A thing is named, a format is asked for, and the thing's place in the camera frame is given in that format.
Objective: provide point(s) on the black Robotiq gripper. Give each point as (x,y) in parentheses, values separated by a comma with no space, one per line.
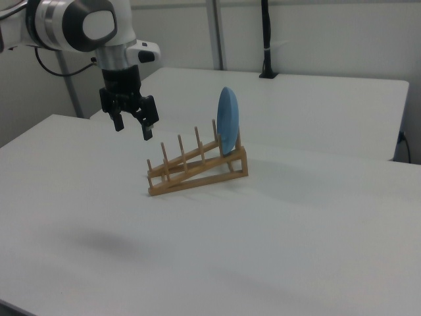
(121,84)

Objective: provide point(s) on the blue plate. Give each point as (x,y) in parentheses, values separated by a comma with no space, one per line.
(227,115)

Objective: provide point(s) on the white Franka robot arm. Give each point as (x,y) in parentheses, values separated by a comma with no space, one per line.
(59,19)

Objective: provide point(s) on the wooden plate rack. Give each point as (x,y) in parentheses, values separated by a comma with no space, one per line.
(197,177)

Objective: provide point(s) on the aluminium frame post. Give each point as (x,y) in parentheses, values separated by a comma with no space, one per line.
(216,33)
(70,85)

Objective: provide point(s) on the black camera stand pole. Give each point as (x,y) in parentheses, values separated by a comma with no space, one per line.
(265,33)

